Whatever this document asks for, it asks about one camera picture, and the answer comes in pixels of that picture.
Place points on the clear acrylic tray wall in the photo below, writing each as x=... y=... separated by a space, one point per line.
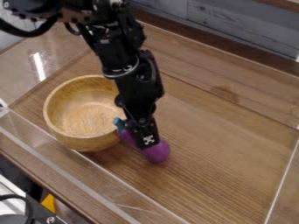
x=90 y=189

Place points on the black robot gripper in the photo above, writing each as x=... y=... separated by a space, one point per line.
x=141 y=89

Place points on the purple toy eggplant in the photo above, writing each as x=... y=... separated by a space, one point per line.
x=157 y=152

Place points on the yellow black equipment base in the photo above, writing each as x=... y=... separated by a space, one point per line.
x=42 y=210

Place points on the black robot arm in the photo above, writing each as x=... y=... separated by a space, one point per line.
x=115 y=36

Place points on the brown wooden bowl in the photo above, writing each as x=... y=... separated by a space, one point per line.
x=79 y=111

